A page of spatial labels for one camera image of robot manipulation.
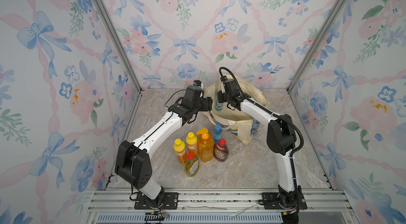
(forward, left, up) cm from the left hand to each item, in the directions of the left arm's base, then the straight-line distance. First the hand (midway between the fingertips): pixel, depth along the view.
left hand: (208, 99), depth 83 cm
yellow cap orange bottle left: (-25, +13, -4) cm, 28 cm away
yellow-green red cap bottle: (-30, +7, -12) cm, 33 cm away
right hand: (+14, -9, -9) cm, 19 cm away
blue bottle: (-13, -5, -12) cm, 18 cm away
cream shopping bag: (-15, -18, -4) cm, 23 cm away
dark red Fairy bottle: (-23, -6, -12) cm, 27 cm away
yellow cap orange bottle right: (-22, +8, -4) cm, 24 cm away
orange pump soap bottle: (-21, +1, -11) cm, 24 cm away
